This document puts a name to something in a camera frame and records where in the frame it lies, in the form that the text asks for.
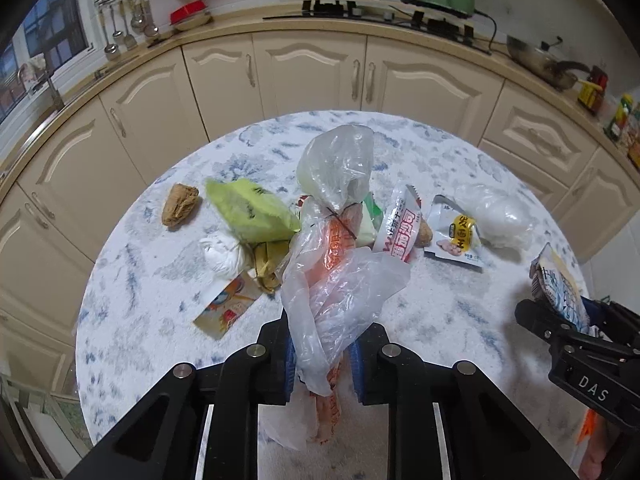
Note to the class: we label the steel faucet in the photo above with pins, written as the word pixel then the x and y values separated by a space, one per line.
pixel 55 95

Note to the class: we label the orange cartoon packet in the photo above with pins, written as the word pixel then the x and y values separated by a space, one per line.
pixel 225 307

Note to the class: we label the clear bag with white contents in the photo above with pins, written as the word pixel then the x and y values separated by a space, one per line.
pixel 500 215

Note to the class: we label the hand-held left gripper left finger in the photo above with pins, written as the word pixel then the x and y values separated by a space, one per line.
pixel 288 377

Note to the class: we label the white crumpled bag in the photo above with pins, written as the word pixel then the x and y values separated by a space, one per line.
pixel 222 255

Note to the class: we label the cream blue-print snack packet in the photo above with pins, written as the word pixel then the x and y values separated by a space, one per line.
pixel 560 285

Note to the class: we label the beige cloth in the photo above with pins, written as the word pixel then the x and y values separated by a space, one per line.
pixel 32 69

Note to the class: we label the black gas stove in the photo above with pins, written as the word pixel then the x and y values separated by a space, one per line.
pixel 350 10

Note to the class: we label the steel spoon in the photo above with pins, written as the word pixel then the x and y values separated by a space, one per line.
pixel 137 20

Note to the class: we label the clear plastic bag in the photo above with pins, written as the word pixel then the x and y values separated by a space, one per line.
pixel 335 170

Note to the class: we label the steel spatula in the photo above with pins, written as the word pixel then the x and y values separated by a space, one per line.
pixel 130 40

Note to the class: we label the blue floral tablecloth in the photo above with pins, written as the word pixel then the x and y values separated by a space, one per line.
pixel 450 310

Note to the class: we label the yellow wrapper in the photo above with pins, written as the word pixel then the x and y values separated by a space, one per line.
pixel 265 267

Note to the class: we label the cream base kitchen cabinets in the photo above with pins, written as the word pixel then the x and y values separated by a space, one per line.
pixel 310 75

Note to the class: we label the person's right hand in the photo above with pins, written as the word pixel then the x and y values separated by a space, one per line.
pixel 595 462

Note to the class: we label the red white snack packet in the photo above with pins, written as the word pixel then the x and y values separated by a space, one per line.
pixel 397 230

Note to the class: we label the white packet with yellow logo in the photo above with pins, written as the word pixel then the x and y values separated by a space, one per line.
pixel 457 237

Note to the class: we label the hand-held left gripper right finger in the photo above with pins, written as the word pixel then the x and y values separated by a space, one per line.
pixel 356 375

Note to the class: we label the yellow-green snack packet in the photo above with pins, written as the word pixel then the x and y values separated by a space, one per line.
pixel 250 210

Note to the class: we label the brown food lump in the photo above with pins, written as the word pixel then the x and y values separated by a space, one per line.
pixel 425 234
pixel 180 205

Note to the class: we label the barred kitchen window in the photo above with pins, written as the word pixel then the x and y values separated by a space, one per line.
pixel 45 30

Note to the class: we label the steel wok with lid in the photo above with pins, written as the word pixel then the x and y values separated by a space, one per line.
pixel 540 60

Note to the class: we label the steel ladle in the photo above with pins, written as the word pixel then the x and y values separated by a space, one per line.
pixel 110 49
pixel 151 30

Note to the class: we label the cream cabinet drawer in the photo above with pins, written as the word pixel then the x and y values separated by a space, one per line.
pixel 530 176
pixel 540 130

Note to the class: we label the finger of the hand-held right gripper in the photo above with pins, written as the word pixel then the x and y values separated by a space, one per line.
pixel 615 320
pixel 542 321

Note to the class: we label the orange printed plastic bag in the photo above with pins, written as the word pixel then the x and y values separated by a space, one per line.
pixel 332 240

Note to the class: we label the beige shallow dish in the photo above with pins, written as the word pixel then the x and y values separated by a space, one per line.
pixel 195 22

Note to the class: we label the green white packet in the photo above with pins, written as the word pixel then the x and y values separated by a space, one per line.
pixel 369 220

